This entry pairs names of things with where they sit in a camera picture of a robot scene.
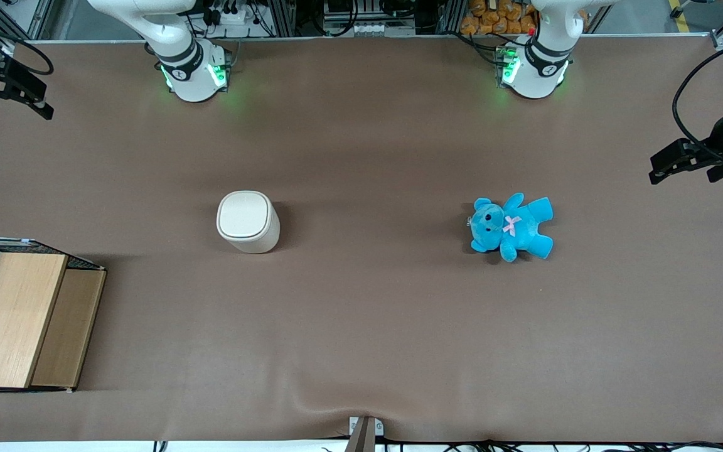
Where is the white trash can with lid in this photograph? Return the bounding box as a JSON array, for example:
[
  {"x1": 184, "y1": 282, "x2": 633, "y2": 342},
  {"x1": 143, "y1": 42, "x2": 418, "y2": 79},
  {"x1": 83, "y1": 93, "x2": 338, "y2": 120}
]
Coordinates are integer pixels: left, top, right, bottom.
[{"x1": 216, "y1": 190, "x2": 281, "y2": 255}]

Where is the blue teddy bear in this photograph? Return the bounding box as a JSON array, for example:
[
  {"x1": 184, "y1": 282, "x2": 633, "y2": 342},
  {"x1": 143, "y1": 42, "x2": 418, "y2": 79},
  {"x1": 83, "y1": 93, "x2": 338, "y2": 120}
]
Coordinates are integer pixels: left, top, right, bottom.
[{"x1": 469, "y1": 192, "x2": 555, "y2": 264}]

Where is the white power strip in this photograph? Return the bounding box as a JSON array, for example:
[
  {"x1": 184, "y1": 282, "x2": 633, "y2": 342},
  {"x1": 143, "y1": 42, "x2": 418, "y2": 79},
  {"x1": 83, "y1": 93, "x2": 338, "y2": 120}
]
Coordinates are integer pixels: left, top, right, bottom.
[{"x1": 206, "y1": 0, "x2": 257, "y2": 26}]

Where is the orange toys pile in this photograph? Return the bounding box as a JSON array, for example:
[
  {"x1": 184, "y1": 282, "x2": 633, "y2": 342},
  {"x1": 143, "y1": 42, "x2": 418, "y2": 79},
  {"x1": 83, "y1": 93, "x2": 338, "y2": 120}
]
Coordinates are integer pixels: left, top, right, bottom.
[{"x1": 459, "y1": 0, "x2": 538, "y2": 36}]

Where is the white connector block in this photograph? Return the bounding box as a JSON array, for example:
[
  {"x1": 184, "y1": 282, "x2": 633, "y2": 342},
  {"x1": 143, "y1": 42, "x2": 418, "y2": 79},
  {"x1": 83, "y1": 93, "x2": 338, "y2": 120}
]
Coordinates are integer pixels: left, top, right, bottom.
[{"x1": 323, "y1": 21, "x2": 416, "y2": 37}]

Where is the brown table cover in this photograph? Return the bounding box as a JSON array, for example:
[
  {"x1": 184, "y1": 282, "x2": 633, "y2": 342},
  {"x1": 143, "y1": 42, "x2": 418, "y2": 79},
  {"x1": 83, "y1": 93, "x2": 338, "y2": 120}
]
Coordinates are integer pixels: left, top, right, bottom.
[{"x1": 0, "y1": 35, "x2": 723, "y2": 444}]

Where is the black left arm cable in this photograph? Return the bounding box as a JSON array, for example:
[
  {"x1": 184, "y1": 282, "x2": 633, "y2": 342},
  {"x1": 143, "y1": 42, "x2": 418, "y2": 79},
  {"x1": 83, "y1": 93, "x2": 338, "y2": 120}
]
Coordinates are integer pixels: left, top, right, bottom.
[{"x1": 671, "y1": 36, "x2": 723, "y2": 158}]

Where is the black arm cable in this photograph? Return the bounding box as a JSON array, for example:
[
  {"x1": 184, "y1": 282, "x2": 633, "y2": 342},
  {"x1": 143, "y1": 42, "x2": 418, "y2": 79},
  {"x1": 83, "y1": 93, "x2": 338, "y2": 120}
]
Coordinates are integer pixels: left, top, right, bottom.
[
  {"x1": 671, "y1": 36, "x2": 723, "y2": 158},
  {"x1": 0, "y1": 25, "x2": 55, "y2": 77}
]

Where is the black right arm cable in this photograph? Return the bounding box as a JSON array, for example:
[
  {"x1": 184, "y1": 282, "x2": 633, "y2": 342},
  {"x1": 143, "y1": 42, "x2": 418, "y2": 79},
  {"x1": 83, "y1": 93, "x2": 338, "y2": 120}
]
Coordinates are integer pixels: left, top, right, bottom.
[{"x1": 0, "y1": 25, "x2": 55, "y2": 77}]

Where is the wooden shelf with wire frame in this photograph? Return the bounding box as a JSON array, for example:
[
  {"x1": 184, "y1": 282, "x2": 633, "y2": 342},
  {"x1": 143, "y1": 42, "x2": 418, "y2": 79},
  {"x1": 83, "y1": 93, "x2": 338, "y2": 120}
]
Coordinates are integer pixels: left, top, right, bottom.
[{"x1": 0, "y1": 236, "x2": 108, "y2": 395}]

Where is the metal mount bracket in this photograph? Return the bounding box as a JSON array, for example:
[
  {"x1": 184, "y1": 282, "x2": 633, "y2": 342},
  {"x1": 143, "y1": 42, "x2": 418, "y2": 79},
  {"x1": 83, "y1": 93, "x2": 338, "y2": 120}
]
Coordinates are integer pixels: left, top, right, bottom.
[{"x1": 344, "y1": 415, "x2": 385, "y2": 452}]

